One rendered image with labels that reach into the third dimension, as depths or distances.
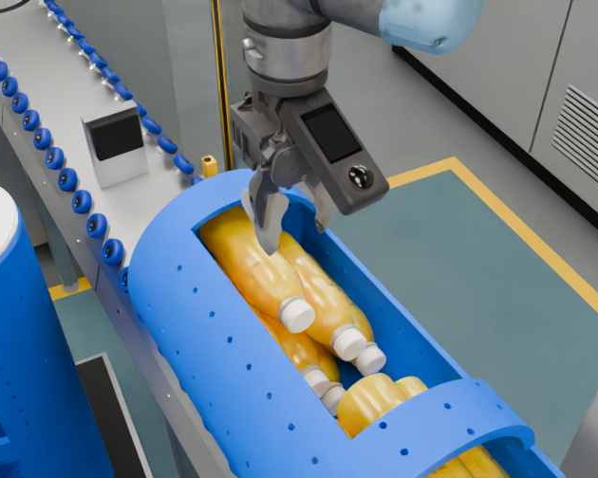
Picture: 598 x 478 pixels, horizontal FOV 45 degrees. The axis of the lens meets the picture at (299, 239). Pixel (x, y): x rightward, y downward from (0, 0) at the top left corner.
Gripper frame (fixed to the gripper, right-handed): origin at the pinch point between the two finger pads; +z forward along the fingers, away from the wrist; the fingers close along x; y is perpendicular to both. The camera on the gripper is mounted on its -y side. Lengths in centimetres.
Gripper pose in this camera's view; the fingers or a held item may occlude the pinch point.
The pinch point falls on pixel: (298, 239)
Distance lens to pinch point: 76.5
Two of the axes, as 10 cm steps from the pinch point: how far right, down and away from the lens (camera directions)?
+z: -0.1, 7.1, 7.0
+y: -5.3, -6.0, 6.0
